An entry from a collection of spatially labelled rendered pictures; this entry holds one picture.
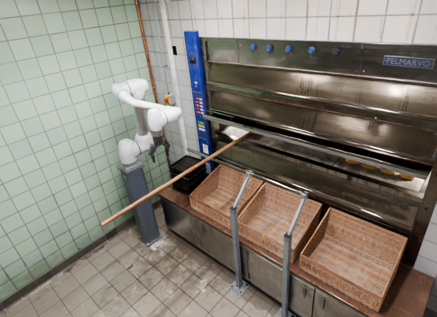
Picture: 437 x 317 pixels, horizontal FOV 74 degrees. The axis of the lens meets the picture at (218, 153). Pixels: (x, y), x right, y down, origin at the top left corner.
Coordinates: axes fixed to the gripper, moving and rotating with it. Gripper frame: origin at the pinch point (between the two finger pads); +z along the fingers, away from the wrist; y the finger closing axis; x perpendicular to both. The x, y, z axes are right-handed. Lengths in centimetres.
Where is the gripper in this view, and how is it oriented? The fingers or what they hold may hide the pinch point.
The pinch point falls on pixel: (160, 157)
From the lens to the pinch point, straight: 238.4
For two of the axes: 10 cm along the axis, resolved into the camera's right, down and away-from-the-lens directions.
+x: 7.3, 3.3, -6.0
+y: -6.8, 3.9, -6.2
